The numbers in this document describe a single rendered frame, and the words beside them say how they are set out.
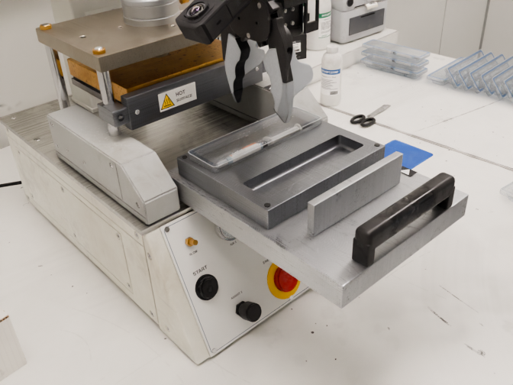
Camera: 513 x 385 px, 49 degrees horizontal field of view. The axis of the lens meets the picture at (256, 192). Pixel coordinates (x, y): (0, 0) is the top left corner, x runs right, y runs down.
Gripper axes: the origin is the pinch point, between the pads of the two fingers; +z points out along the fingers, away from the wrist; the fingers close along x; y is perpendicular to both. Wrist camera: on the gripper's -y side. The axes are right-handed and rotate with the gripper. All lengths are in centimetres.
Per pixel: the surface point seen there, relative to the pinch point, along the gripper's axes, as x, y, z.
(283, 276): -5.2, -0.5, 24.2
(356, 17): 53, 86, 16
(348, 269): -22.7, -8.8, 7.2
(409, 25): 86, 163, 42
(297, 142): -4.2, 3.0, 4.6
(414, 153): 7, 49, 29
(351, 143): -8.6, 8.3, 5.1
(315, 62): 51, 67, 24
